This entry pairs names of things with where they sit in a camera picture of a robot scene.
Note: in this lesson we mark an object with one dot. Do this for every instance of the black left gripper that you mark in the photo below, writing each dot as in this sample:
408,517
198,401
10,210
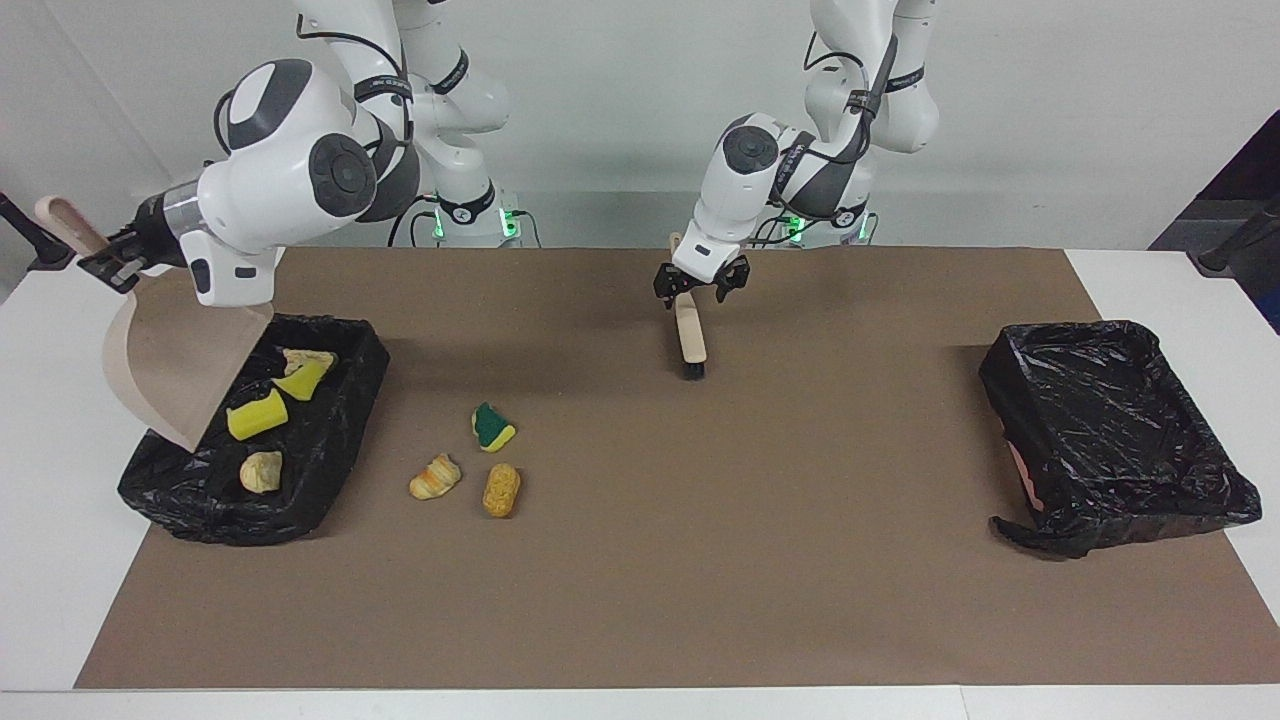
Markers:
712,275

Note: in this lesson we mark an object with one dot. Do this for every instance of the brown paper table mat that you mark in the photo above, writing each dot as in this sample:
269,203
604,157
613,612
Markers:
700,550

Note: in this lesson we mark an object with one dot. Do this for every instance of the large yellow sponge piece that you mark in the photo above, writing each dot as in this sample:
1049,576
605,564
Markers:
258,415

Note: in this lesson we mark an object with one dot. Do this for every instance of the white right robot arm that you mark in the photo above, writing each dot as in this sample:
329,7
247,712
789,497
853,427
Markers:
270,170

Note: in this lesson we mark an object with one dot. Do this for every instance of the empty bin black bag lined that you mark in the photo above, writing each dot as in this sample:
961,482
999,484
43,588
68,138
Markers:
1120,430

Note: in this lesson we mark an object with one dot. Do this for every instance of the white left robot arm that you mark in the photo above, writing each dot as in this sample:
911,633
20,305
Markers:
740,190

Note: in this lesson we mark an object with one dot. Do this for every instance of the trash bin black bag lined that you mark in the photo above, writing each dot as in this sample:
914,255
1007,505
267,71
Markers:
320,460

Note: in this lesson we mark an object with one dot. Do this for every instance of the pale flat bread piece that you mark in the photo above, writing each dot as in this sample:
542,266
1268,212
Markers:
312,357

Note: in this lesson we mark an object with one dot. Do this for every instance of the beige hand brush black bristles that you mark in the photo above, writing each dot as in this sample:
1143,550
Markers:
690,335

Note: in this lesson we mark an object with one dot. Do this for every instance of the black camera stand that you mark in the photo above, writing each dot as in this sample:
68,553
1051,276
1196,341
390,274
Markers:
35,240
1235,245

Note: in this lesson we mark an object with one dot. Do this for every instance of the beige plastic dustpan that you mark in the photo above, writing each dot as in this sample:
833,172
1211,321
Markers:
170,350

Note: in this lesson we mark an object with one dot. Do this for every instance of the striped croissant bread piece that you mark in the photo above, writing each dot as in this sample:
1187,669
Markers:
262,472
435,478

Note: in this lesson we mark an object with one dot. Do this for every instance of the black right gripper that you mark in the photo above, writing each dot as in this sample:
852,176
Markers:
150,235

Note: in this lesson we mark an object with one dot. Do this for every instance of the green and yellow sponge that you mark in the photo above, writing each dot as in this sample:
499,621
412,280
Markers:
492,428

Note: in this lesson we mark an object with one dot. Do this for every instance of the small yellow sponge piece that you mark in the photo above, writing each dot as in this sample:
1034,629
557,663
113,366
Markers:
300,382

